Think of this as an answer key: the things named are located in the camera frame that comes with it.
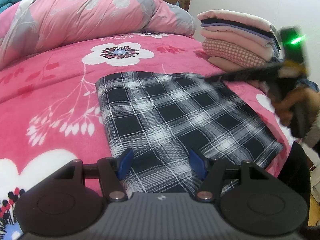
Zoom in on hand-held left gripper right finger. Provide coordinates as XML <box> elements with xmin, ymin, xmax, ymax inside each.
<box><xmin>189</xmin><ymin>149</ymin><xmax>265</xmax><ymax>202</ymax></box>

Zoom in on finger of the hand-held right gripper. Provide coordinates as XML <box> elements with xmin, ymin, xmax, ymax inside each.
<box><xmin>204</xmin><ymin>62</ymin><xmax>285</xmax><ymax>84</ymax></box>

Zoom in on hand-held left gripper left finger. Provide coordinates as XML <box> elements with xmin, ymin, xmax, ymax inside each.
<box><xmin>56</xmin><ymin>147</ymin><xmax>134</xmax><ymax>202</ymax></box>

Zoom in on black white plaid garment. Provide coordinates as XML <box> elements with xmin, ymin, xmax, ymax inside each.
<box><xmin>95</xmin><ymin>71</ymin><xmax>284</xmax><ymax>198</ymax></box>

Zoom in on tall stack of folded clothes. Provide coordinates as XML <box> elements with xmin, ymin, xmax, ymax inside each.
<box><xmin>197</xmin><ymin>9</ymin><xmax>284</xmax><ymax>74</ymax></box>

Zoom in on person's right hand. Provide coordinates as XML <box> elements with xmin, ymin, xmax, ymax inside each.
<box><xmin>271</xmin><ymin>86</ymin><xmax>318</xmax><ymax>130</ymax></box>

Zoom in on low pile of folded garments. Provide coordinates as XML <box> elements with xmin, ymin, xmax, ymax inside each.
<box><xmin>297</xmin><ymin>76</ymin><xmax>320</xmax><ymax>93</ymax></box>

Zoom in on pink floral fleece blanket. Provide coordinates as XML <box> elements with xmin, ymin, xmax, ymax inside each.
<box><xmin>0</xmin><ymin>30</ymin><xmax>298</xmax><ymax>233</ymax></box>

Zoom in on pink grey floral quilt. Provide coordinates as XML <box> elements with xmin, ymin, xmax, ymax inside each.
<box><xmin>0</xmin><ymin>0</ymin><xmax>198</xmax><ymax>68</ymax></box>

